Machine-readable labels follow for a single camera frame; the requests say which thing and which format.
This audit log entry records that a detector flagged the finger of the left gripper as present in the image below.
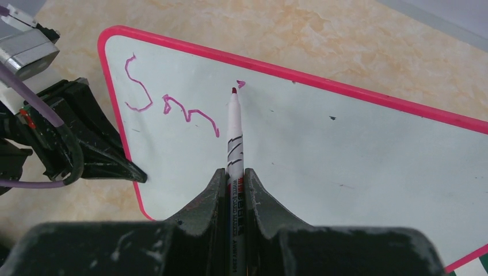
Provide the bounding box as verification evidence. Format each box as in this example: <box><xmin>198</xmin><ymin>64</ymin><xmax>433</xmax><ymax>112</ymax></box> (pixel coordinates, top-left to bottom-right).
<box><xmin>63</xmin><ymin>82</ymin><xmax>148</xmax><ymax>183</ymax></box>

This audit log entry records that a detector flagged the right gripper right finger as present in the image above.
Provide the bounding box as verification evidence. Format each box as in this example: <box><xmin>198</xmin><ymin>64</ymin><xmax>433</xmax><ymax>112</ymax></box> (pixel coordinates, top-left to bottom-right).
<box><xmin>244</xmin><ymin>168</ymin><xmax>309</xmax><ymax>275</ymax></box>

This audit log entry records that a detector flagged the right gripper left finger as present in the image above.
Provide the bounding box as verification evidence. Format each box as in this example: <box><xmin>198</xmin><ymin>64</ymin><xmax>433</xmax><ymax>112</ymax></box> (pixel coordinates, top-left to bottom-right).
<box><xmin>163</xmin><ymin>168</ymin><xmax>226</xmax><ymax>275</ymax></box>

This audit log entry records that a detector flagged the pink framed whiteboard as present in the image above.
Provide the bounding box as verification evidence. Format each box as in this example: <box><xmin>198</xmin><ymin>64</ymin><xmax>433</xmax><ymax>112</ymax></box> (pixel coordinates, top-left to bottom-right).
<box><xmin>98</xmin><ymin>26</ymin><xmax>487</xmax><ymax>273</ymax></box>

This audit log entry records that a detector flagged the magenta whiteboard marker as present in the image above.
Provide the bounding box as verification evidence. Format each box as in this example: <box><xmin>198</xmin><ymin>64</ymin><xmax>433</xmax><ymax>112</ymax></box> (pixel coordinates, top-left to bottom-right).
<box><xmin>226</xmin><ymin>87</ymin><xmax>247</xmax><ymax>275</ymax></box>

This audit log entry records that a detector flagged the green white chessboard mat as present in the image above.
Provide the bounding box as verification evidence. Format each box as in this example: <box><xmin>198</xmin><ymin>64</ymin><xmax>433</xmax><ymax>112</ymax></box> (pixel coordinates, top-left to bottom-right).
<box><xmin>448</xmin><ymin>254</ymin><xmax>487</xmax><ymax>276</ymax></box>

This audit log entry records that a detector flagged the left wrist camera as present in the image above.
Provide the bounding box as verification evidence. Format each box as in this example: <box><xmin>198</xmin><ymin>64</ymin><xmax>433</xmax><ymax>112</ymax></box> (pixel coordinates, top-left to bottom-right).
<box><xmin>1</xmin><ymin>3</ymin><xmax>60</xmax><ymax>81</ymax></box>

